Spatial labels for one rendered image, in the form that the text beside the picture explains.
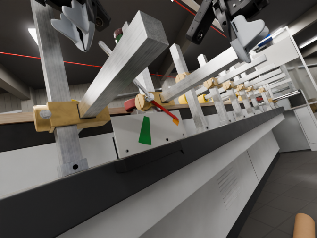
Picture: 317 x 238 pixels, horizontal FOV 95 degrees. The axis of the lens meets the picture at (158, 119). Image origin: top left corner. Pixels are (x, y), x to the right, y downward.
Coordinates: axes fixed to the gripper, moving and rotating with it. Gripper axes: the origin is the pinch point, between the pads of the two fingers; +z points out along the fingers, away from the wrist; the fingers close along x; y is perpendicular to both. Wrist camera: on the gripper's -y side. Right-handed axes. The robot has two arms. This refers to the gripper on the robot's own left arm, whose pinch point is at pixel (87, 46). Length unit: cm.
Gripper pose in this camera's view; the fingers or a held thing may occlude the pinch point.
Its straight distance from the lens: 36.4
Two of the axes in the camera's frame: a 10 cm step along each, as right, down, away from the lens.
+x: 8.4, -3.2, -4.3
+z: 2.8, 9.5, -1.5
